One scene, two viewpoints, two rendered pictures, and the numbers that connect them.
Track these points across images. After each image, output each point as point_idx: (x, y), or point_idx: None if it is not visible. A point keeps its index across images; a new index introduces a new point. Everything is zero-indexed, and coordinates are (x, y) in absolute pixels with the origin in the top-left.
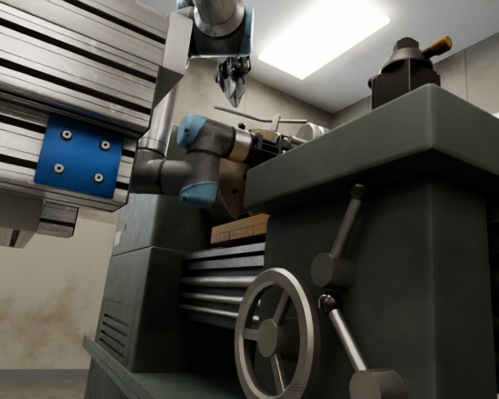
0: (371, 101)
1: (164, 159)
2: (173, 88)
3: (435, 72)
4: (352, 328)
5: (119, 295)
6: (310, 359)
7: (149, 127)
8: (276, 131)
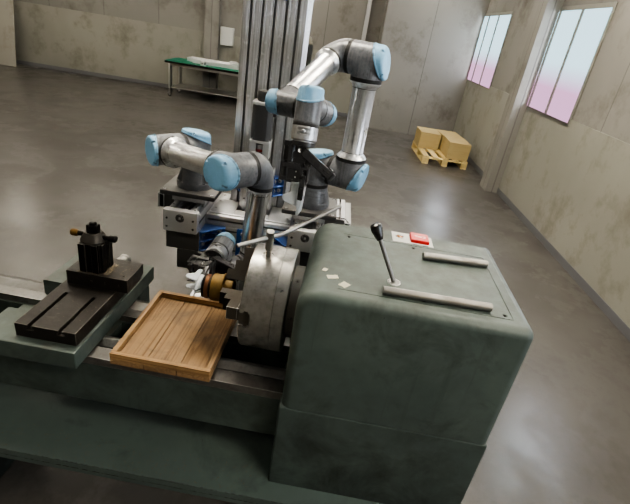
0: (112, 249)
1: (241, 254)
2: (245, 211)
3: (79, 242)
4: None
5: None
6: None
7: (166, 245)
8: (265, 248)
